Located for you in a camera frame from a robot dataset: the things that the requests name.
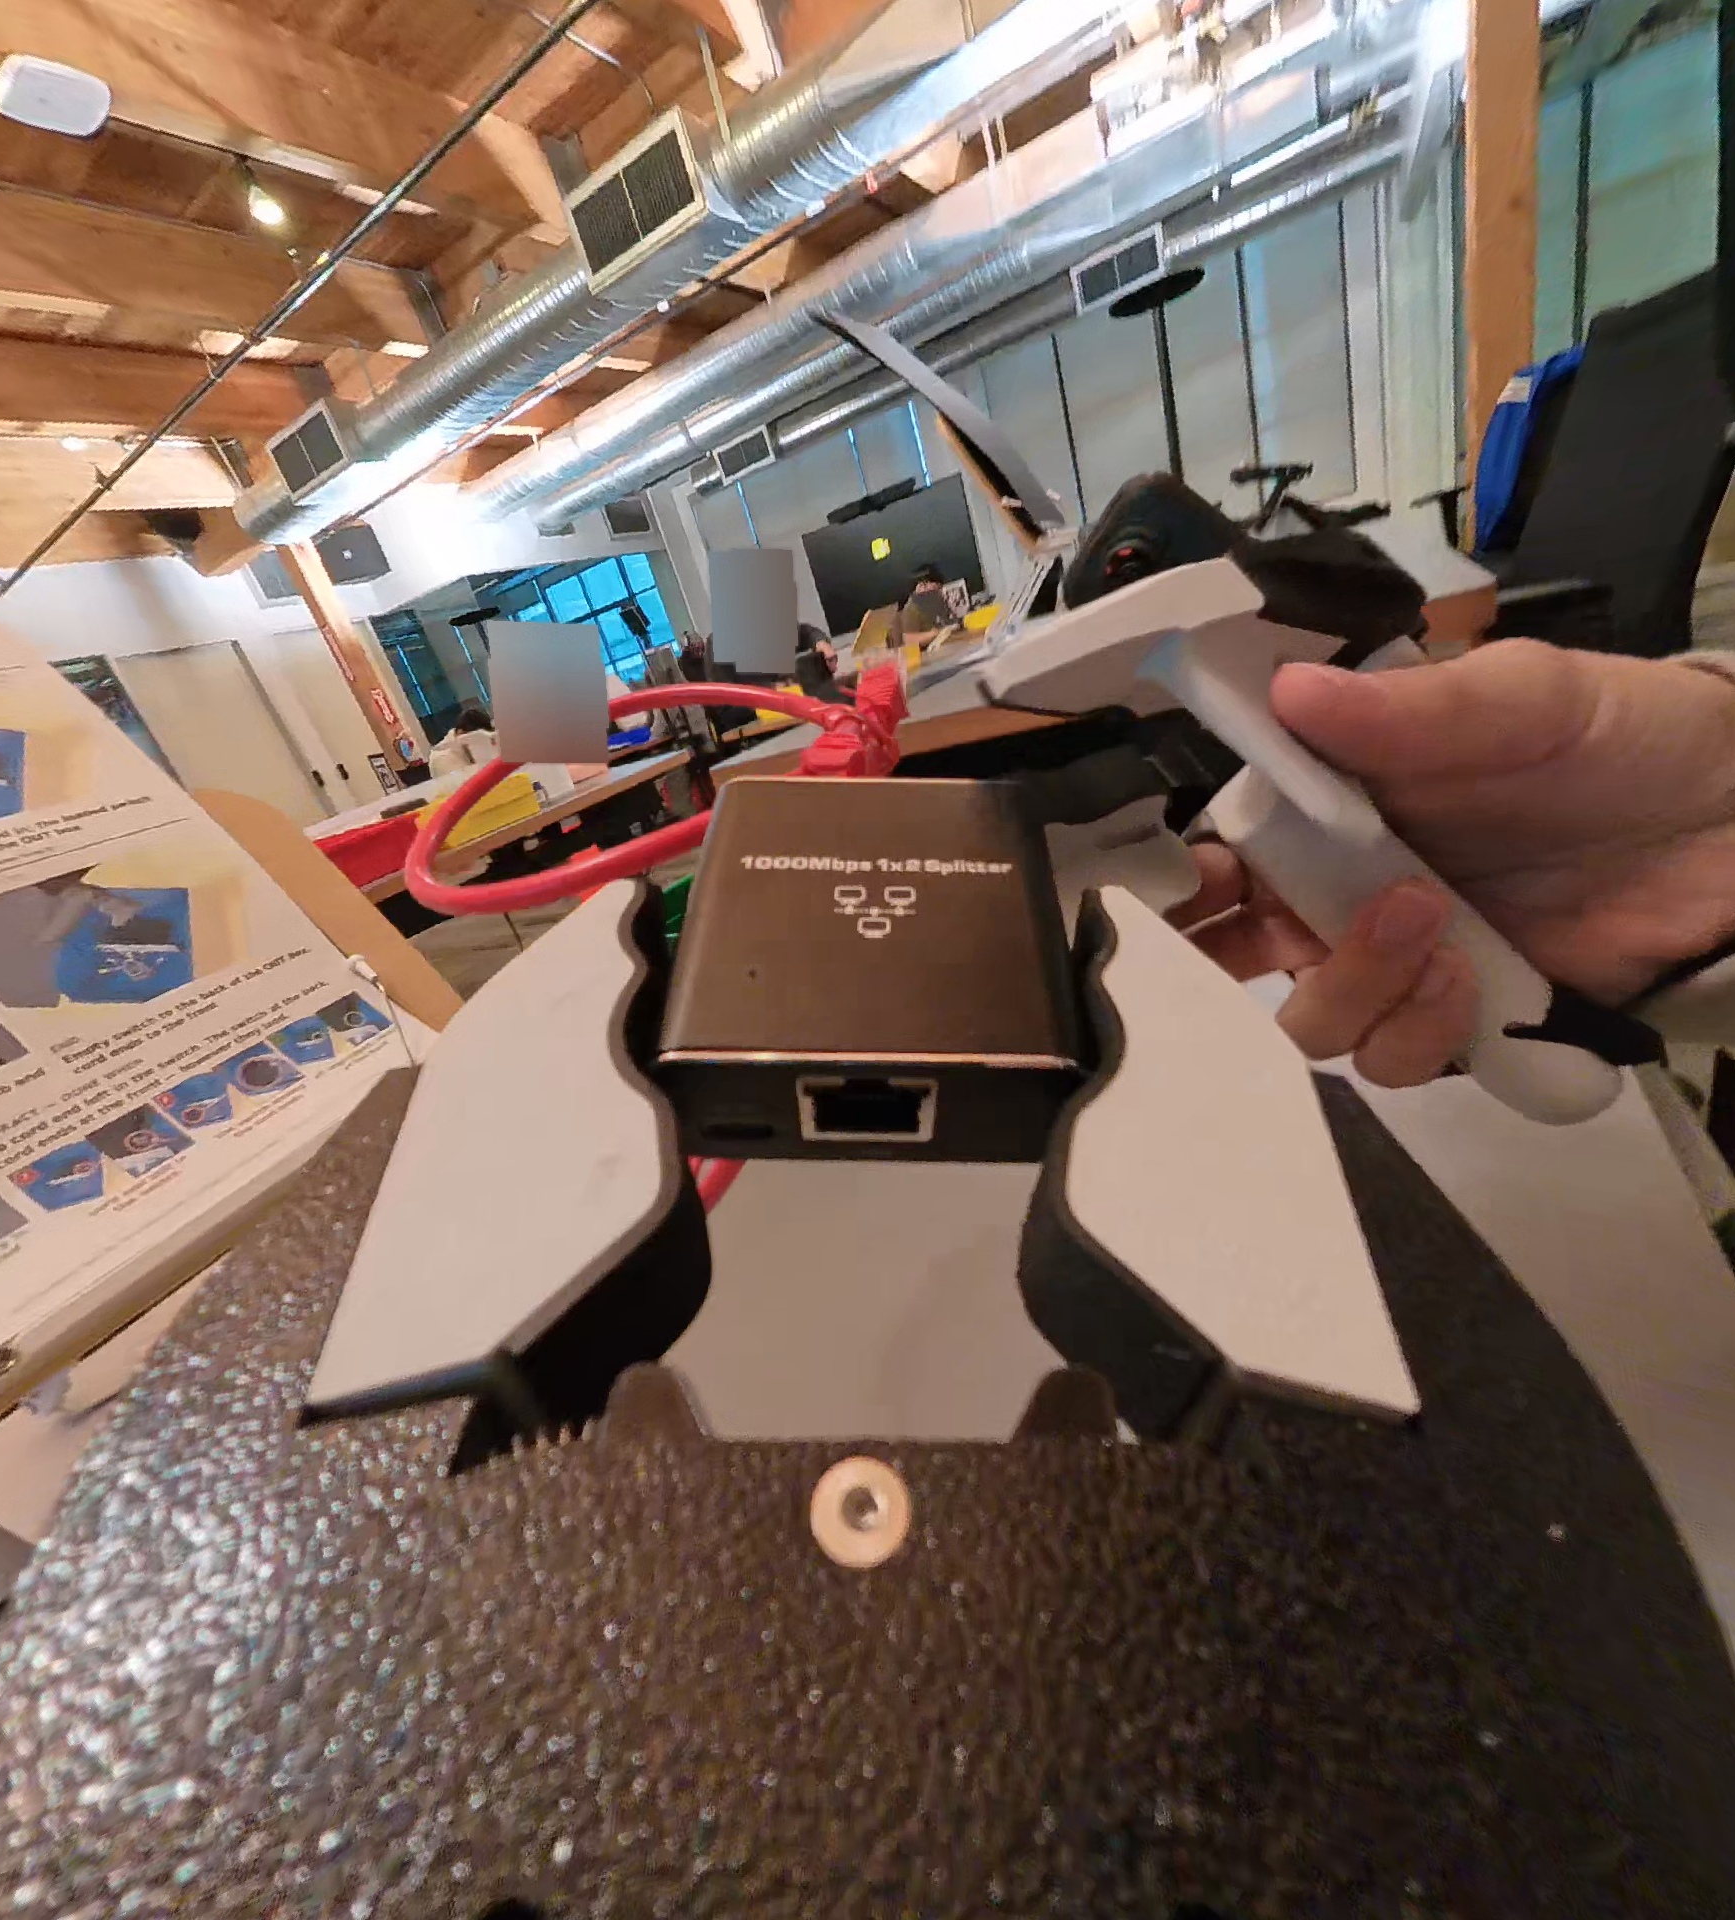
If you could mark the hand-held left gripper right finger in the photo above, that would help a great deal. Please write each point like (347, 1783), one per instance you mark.
(1228, 1198)

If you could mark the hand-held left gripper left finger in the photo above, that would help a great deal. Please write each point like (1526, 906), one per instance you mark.
(509, 1170)

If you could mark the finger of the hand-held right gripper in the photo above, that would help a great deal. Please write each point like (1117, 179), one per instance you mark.
(1123, 639)
(1138, 857)

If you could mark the black ethernet splitter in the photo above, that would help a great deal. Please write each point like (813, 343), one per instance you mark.
(870, 961)

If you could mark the person's right hand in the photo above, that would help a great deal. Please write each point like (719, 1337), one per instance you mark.
(1588, 793)

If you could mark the black computer monitor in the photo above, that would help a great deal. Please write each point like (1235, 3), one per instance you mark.
(885, 554)

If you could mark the black bag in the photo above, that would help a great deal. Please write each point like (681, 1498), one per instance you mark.
(1661, 481)

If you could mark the red plastic bin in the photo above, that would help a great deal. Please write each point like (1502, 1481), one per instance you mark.
(366, 848)

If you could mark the instruction sheet on wooden stand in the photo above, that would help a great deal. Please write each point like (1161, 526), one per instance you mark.
(296, 872)

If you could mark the small yellow storage crate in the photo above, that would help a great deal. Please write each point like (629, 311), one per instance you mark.
(484, 796)

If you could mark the printed instruction sheet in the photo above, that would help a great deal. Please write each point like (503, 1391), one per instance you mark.
(104, 976)

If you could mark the grey metal stand base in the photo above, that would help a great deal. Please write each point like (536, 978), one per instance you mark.
(13, 1477)

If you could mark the white ceiling access point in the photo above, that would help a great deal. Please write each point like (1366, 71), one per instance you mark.
(50, 94)

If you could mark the silver ventilation duct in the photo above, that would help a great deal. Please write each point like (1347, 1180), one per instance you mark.
(807, 150)

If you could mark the black wall speaker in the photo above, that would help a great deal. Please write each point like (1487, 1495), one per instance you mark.
(354, 554)

